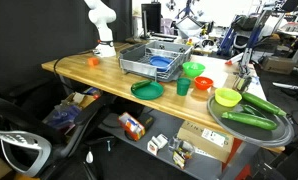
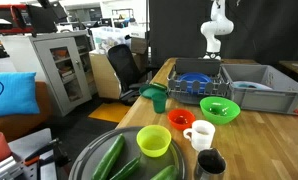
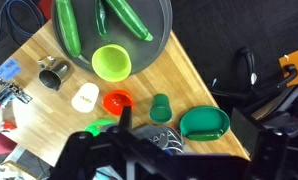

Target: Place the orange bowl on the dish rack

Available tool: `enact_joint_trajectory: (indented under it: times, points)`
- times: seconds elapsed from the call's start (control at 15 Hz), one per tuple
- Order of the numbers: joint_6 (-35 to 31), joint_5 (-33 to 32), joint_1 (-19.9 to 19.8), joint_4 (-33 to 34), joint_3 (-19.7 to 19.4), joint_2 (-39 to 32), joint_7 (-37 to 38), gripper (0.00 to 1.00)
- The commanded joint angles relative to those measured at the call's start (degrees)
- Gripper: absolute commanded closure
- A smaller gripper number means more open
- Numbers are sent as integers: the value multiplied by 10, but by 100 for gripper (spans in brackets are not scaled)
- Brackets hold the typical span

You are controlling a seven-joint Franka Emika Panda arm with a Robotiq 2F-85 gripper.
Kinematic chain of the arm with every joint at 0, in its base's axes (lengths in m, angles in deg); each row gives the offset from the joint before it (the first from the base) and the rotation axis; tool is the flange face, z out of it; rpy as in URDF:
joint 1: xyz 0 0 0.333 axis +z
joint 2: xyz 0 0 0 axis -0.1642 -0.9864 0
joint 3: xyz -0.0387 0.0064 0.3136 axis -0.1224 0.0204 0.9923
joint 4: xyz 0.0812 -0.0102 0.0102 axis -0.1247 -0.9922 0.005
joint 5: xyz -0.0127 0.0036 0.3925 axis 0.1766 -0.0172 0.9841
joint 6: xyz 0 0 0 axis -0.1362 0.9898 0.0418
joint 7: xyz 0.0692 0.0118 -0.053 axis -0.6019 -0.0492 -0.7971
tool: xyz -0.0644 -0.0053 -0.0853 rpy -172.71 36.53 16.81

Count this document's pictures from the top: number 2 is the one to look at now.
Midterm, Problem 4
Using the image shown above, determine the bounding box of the orange plastic bowl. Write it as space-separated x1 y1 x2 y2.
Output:
167 108 197 131

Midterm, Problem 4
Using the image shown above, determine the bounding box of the grey plastic dish rack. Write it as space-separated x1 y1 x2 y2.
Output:
166 57 231 106

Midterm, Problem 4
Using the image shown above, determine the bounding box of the yellow-green plastic bowl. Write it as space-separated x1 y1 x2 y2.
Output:
136 124 173 158

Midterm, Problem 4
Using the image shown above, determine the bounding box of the bright green plastic bowl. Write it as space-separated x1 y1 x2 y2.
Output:
199 96 241 126

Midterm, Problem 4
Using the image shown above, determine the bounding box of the dark green plastic plate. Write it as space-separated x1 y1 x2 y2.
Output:
138 82 169 100

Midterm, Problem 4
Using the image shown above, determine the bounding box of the dark green plastic cup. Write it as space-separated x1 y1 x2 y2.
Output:
151 91 169 114

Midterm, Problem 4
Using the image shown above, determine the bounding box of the black office chair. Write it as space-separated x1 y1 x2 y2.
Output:
107 43 151 104

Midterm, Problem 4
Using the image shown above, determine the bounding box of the brown cardboard box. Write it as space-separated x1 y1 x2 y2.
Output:
130 36 149 56

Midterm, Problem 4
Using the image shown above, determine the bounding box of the yellow floor mat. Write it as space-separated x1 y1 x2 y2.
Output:
87 102 132 124

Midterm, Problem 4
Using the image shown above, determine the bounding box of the blue plastic plate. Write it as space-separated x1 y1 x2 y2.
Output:
177 72 213 94

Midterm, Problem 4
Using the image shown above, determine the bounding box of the black curtain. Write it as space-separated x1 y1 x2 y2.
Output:
148 0 298 67

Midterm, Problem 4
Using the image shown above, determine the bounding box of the white ceramic mug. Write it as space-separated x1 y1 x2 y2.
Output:
183 119 216 153

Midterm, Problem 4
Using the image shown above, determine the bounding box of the long green cucumber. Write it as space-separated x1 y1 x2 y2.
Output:
149 164 179 180
91 133 126 180

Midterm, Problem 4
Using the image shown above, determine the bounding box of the small curved green cucumber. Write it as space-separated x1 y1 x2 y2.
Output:
109 155 142 180

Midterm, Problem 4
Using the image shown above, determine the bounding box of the round grey serving tray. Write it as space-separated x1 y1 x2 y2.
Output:
68 126 187 180

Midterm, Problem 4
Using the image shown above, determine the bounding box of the pale blue plate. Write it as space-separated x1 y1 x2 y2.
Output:
232 80 273 91

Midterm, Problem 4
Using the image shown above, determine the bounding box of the grey metal cabinet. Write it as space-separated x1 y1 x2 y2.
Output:
0 30 93 118

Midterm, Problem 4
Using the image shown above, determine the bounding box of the grey plastic storage bin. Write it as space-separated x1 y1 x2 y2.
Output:
220 63 298 116

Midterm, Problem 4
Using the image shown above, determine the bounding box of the black computer monitor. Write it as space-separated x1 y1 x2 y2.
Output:
26 3 58 34

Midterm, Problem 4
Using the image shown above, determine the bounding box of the blue cushion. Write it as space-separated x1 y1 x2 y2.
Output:
0 71 41 119

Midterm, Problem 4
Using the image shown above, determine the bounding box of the orange sofa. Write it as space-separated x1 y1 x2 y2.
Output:
0 81 53 143

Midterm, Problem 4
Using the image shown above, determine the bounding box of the grey aluminium mounting plate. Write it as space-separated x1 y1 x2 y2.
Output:
0 128 58 180

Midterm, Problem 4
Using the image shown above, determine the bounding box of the dark wooden desk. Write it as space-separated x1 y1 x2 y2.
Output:
278 59 298 81

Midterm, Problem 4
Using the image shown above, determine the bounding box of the red tool cart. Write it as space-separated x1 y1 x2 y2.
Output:
0 3 33 34

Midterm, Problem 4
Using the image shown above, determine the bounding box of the black handled tool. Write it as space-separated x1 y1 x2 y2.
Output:
23 137 70 168

